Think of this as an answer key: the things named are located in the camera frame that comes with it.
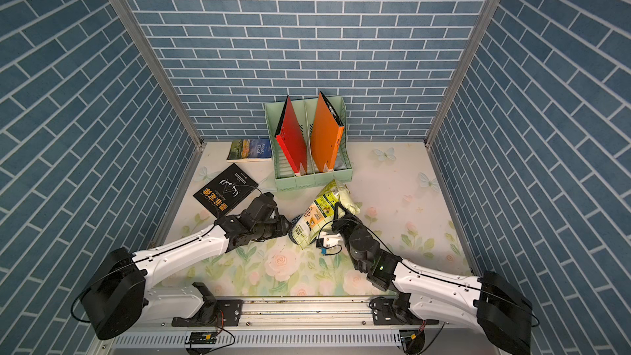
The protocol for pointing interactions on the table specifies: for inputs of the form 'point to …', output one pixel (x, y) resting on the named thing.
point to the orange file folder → (327, 131)
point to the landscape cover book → (250, 150)
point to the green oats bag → (319, 216)
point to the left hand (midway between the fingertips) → (295, 228)
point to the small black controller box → (201, 338)
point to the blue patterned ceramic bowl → (291, 225)
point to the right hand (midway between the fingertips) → (347, 199)
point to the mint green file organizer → (304, 110)
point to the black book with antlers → (225, 191)
